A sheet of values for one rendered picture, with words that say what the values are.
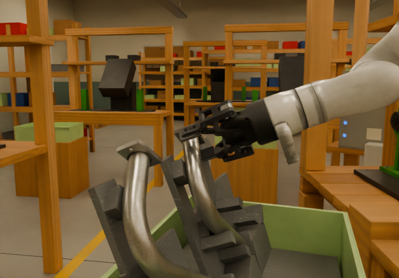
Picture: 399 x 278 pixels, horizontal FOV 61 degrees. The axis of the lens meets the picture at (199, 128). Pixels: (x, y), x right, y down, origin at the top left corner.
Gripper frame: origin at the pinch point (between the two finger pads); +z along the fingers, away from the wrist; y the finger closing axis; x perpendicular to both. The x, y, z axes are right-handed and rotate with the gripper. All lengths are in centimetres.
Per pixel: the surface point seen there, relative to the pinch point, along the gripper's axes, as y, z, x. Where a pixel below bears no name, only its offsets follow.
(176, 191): -0.3, 4.4, 7.8
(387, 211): -62, -36, -2
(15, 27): -162, 327, -489
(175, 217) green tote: -26.2, 15.8, -1.3
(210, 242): -8.5, 2.4, 14.4
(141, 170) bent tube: 12.4, 3.9, 10.9
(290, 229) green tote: -41.6, -9.2, 3.2
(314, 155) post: -92, -26, -45
